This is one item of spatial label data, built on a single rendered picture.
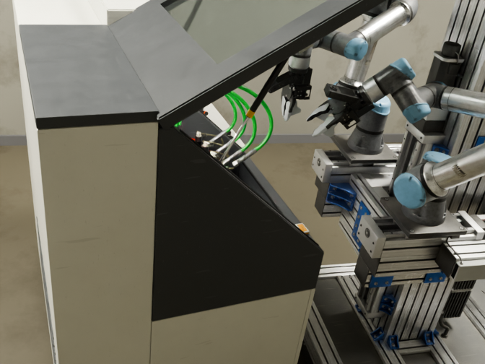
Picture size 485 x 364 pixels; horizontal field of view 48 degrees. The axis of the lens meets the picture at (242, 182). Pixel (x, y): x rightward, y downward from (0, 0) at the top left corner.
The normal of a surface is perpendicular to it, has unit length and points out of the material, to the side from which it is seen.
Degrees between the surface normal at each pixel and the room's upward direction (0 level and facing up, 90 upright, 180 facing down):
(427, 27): 90
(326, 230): 0
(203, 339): 90
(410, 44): 90
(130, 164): 90
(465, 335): 0
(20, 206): 0
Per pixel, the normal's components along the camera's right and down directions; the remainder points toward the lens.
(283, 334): 0.37, 0.52
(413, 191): -0.76, 0.35
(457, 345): 0.11, -0.85
